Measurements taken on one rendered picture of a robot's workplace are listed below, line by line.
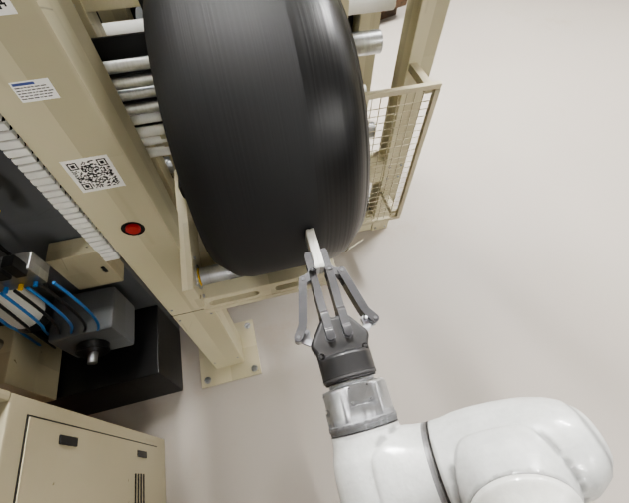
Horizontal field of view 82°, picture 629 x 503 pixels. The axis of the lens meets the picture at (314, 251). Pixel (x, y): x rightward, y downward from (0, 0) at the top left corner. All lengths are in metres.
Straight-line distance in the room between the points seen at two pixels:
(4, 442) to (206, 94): 0.77
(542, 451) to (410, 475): 0.13
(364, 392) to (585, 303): 1.91
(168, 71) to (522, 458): 0.59
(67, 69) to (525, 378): 1.91
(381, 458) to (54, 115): 0.65
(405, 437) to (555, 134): 2.85
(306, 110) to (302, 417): 1.39
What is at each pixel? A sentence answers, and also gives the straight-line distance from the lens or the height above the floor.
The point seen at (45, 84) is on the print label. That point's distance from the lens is 0.66.
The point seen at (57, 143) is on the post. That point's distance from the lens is 0.72.
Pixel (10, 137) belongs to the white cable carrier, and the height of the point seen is 1.31.
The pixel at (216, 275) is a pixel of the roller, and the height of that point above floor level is 0.92.
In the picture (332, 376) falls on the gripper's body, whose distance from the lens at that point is 0.50.
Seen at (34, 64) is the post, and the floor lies 1.41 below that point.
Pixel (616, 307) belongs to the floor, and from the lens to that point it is 2.39.
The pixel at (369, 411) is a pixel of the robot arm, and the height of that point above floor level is 1.21.
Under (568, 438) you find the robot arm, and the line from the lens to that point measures 0.46.
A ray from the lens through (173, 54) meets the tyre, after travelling 0.55.
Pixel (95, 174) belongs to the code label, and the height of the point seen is 1.22.
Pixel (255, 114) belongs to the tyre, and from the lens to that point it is 0.51.
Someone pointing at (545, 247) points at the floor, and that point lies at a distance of 2.40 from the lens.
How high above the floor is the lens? 1.68
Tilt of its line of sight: 57 degrees down
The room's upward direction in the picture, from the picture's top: straight up
